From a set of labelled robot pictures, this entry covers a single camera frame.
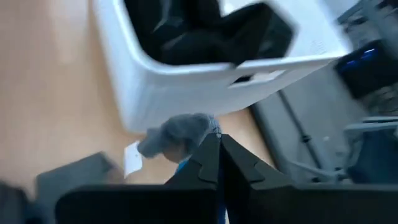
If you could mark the black box with blue light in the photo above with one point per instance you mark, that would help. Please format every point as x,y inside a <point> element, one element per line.
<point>367,68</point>

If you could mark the white woven-pattern plastic basket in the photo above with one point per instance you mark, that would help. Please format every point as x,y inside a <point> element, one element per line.
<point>149,93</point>

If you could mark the white paper tag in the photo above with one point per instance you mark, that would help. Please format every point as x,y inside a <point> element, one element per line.
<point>132,158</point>

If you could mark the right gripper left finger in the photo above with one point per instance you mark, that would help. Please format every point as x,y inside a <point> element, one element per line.
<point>186,199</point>

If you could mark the dark grey garment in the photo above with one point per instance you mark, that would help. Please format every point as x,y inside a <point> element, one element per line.
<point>74,174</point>

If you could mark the office chair with grey base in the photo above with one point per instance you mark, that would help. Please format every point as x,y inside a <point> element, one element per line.
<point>373,149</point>

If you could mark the black Puma garment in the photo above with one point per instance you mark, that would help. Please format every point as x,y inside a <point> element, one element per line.
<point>199,34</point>

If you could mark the grey sock with blue toe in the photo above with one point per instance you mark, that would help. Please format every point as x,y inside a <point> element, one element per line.
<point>180,130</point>

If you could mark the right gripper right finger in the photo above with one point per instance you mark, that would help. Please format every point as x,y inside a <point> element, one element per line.
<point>264,202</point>

